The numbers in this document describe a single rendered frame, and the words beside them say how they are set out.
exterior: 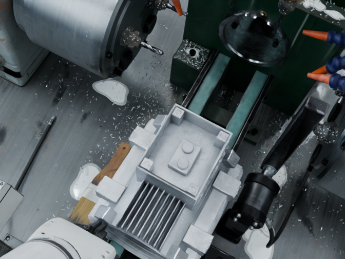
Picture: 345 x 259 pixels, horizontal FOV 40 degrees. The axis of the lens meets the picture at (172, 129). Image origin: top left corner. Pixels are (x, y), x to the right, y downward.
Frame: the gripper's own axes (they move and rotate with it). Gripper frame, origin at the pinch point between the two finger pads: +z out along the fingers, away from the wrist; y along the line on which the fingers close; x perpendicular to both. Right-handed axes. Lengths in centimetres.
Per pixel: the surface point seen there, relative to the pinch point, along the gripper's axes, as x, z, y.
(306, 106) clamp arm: 29.9, -1.3, 18.5
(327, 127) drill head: 29.0, 18.0, 25.0
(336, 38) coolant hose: 41.6, 11.1, 18.9
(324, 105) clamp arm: 31.1, -0.7, 20.5
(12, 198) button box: -2.4, 2.4, -14.7
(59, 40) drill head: 22.2, 15.3, -23.9
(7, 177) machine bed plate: -9.7, 27.7, -27.6
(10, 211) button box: -4.6, 2.3, -14.2
